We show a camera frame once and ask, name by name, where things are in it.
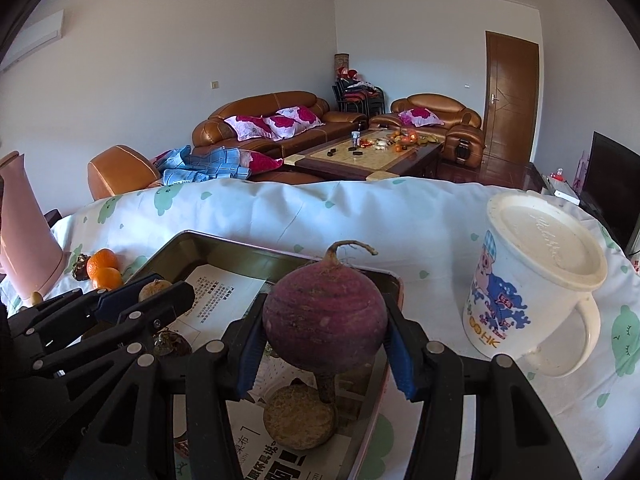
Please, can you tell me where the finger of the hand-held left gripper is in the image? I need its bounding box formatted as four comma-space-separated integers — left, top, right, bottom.
31, 311, 167, 380
7, 282, 196, 342

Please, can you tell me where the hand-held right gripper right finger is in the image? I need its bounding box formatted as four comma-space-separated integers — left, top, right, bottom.
382, 300, 596, 480

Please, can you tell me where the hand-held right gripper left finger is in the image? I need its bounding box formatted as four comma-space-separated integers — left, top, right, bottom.
65, 292, 271, 480

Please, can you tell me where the purple round radish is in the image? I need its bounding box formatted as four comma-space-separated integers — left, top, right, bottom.
262, 240, 390, 406

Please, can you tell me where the white cardboard box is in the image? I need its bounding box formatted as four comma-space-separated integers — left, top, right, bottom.
120, 230, 405, 480

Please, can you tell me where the orange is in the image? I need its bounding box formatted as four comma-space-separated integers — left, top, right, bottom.
91, 266, 124, 291
86, 248, 120, 281

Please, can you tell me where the small tan round fruit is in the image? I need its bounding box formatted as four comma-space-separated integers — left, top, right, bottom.
138, 279, 173, 303

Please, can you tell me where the printed paper liner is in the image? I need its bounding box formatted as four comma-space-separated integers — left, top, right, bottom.
170, 265, 381, 480

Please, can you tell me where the white cartoon print mug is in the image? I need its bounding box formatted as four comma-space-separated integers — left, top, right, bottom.
461, 230, 602, 378

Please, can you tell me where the pink electric kettle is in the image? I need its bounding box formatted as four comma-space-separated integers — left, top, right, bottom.
0, 151, 72, 301

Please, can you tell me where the white green cloud tablecloth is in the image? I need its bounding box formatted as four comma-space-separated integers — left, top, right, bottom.
0, 175, 640, 480

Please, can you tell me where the blue plaid blanket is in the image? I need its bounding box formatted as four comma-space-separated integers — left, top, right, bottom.
152, 145, 253, 185

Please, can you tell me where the white plastic mug lid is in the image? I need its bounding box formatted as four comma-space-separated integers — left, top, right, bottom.
486, 191, 609, 293

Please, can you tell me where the pink floral pillow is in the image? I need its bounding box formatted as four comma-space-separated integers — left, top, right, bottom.
262, 114, 313, 140
239, 152, 285, 177
398, 108, 445, 128
223, 115, 283, 142
276, 105, 325, 128

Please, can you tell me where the wooden coffee table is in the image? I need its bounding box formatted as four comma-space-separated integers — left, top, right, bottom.
284, 129, 446, 181

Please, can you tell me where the pile of oranges and snacks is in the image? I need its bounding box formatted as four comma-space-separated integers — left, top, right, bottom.
360, 130, 441, 153

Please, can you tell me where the white flat box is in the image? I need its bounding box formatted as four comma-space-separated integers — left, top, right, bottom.
542, 172, 581, 206

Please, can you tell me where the brown leather sofa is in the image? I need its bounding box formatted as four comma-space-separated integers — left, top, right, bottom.
191, 91, 371, 161

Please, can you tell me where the brown leather armchair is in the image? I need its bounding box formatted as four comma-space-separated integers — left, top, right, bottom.
369, 93, 486, 166

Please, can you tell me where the stack of black chairs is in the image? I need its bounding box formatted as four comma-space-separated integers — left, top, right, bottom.
332, 77, 386, 116

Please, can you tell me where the pink gift bag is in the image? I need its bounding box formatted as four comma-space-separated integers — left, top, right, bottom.
575, 150, 593, 196

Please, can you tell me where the black television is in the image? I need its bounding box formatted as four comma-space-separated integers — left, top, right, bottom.
582, 131, 640, 256

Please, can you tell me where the brown wooden door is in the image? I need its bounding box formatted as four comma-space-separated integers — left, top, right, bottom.
481, 31, 541, 166

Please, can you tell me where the white air conditioner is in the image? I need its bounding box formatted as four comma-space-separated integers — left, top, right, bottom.
0, 9, 66, 71

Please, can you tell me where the red cloth bundle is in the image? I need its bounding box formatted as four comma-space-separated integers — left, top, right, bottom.
336, 65, 373, 86

